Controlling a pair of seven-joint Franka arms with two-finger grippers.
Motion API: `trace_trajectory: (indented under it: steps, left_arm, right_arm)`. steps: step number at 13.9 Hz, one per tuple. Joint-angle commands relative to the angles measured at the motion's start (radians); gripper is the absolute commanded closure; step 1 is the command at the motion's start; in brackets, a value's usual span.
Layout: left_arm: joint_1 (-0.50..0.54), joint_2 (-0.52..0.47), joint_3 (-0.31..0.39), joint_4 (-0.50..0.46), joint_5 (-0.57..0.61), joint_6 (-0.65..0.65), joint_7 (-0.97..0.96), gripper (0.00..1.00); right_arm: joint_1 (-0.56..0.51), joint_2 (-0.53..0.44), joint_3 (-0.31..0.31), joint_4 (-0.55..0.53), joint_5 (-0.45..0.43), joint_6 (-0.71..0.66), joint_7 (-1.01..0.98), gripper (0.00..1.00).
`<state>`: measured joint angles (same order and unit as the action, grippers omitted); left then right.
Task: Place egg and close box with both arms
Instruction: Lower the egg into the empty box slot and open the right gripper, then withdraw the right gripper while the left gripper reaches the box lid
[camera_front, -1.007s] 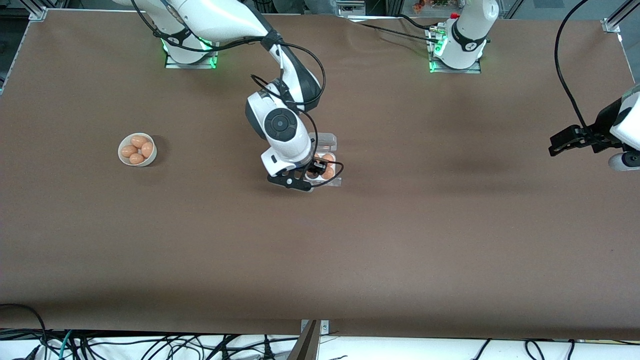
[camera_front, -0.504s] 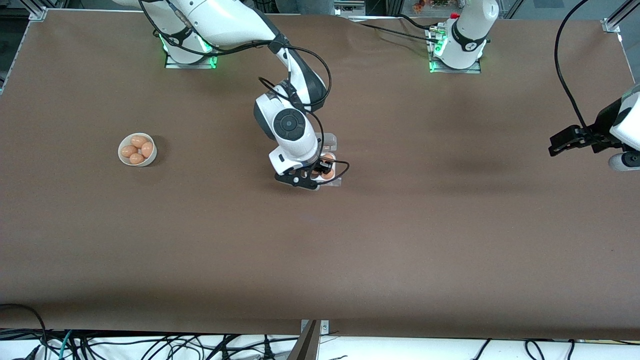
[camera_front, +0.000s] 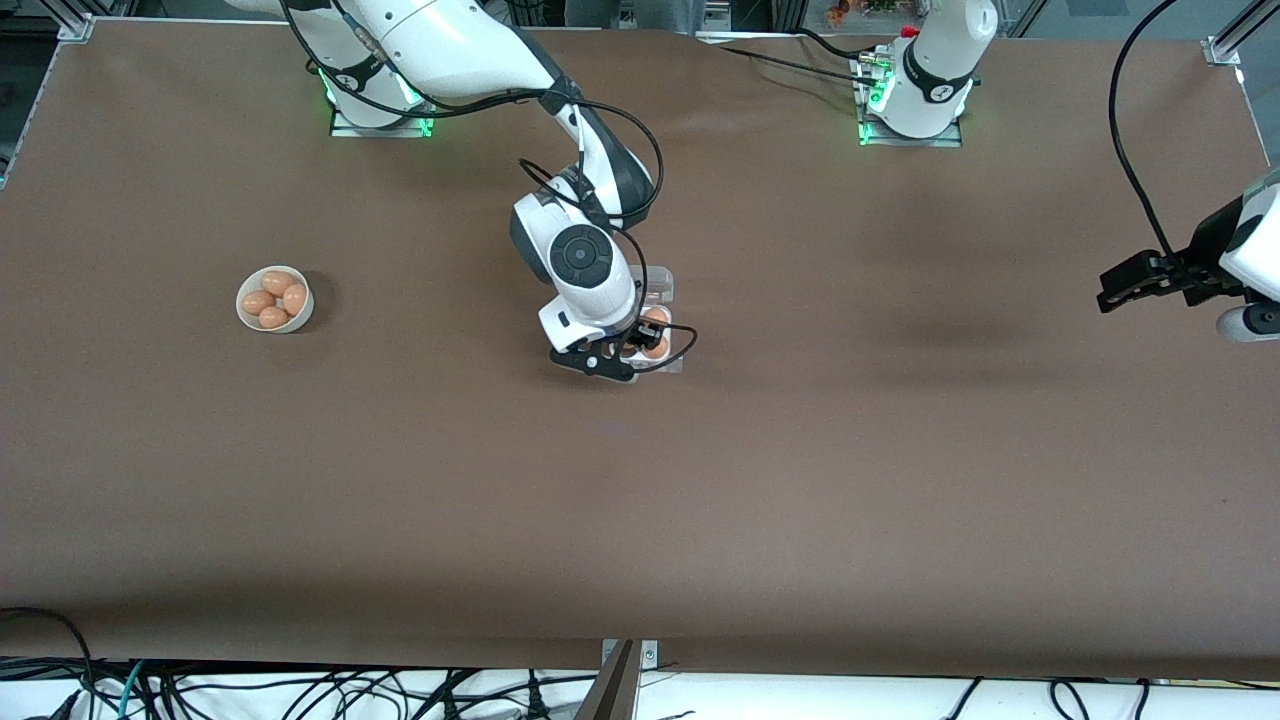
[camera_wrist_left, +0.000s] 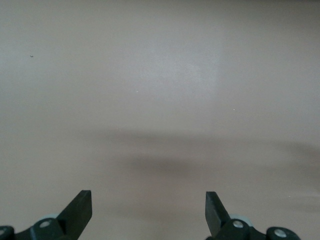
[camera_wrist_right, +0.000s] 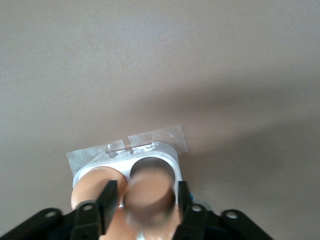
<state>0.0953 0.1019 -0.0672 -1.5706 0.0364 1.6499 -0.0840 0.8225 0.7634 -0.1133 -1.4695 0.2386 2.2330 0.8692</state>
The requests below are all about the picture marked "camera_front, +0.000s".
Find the clear plastic egg carton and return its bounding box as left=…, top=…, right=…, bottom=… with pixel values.
left=630, top=265, right=685, bottom=375

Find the white round bowl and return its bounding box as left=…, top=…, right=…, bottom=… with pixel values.
left=236, top=265, right=315, bottom=335

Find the colourful background object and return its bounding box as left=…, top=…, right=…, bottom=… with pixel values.
left=825, top=0, right=901, bottom=26

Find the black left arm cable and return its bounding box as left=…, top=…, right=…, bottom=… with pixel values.
left=1108, top=0, right=1201, bottom=279

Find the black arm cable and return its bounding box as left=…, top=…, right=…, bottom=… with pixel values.
left=280, top=0, right=699, bottom=374
left=1108, top=0, right=1201, bottom=279

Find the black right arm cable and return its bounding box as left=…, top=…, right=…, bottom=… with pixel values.
left=280, top=0, right=699, bottom=374

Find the aluminium frame profile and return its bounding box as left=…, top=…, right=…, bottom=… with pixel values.
left=35, top=0, right=97, bottom=43
left=1203, top=0, right=1280, bottom=69

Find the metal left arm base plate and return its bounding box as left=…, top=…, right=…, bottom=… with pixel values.
left=857, top=55, right=965, bottom=149

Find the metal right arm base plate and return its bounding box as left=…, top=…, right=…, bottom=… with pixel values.
left=330, top=60, right=438, bottom=139

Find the dark metal post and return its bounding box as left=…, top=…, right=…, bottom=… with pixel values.
left=573, top=640, right=641, bottom=720

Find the teal cable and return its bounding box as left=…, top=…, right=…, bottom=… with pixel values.
left=118, top=660, right=149, bottom=720

